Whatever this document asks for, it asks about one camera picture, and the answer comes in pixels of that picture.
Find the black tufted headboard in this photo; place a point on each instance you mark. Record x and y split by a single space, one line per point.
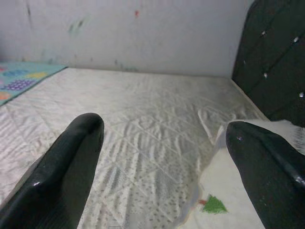
269 59

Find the white pillow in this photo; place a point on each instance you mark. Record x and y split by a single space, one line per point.
221 171

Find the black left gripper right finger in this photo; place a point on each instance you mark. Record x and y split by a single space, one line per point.
271 176

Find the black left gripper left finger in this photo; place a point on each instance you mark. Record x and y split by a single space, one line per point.
52 171

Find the grey quilted mattress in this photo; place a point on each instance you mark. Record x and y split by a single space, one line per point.
143 107

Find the teal towel with colourful shapes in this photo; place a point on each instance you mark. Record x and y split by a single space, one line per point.
21 78

